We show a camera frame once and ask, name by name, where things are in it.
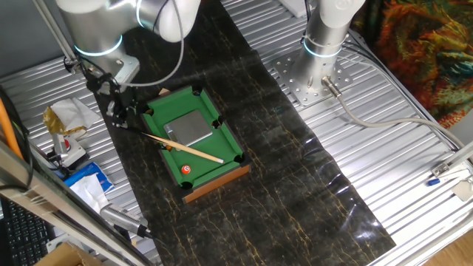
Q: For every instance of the aluminium pole with clamp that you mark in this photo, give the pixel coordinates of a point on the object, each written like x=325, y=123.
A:
x=55, y=33

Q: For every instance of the aluminium frame beam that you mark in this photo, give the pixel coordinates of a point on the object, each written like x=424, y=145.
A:
x=44, y=196

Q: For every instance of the silver ribbed handheld device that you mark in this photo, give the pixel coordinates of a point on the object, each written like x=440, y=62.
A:
x=120, y=218

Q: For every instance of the aluminium profile bracket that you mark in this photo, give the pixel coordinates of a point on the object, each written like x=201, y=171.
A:
x=452, y=160

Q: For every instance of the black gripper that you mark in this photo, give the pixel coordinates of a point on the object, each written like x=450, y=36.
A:
x=120, y=101

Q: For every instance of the wooden pool cue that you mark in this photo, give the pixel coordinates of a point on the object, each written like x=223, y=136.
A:
x=184, y=147

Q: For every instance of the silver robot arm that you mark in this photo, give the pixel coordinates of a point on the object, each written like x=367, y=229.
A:
x=321, y=37

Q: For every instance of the blue tissue pack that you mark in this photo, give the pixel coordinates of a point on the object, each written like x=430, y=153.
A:
x=88, y=181

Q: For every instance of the orange white pool ball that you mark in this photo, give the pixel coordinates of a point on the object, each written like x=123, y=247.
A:
x=186, y=169

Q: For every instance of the silver digital scale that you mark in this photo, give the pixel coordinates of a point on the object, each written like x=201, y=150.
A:
x=190, y=127

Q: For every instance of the black keyboard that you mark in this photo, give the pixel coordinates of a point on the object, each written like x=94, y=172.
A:
x=22, y=236

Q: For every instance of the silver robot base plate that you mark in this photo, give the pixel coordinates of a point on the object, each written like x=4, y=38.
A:
x=288, y=74

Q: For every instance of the silver camera mount bracket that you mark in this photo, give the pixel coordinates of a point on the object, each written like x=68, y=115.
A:
x=127, y=68

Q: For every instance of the black marble pattern mat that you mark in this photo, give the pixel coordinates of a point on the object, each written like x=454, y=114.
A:
x=258, y=184

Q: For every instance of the colourful patterned cloth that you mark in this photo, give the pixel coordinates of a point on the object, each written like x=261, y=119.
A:
x=417, y=55

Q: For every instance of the green mini pool table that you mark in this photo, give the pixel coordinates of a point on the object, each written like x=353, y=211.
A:
x=207, y=155

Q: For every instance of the blue pool ball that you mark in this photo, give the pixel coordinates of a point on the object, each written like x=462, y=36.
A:
x=197, y=92

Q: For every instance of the small wooden cube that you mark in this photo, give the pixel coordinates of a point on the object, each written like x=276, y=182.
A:
x=164, y=92

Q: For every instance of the gold white crumpled paper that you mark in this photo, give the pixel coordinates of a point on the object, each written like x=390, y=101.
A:
x=72, y=114

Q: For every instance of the orange tube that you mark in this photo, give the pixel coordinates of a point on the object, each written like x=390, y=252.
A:
x=7, y=129

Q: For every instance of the brown cardboard box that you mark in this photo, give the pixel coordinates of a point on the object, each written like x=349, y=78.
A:
x=63, y=256

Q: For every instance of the red emergency stop box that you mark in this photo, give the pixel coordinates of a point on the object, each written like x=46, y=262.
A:
x=72, y=151

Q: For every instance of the plain orange pool ball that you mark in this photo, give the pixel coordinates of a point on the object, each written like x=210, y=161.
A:
x=169, y=147

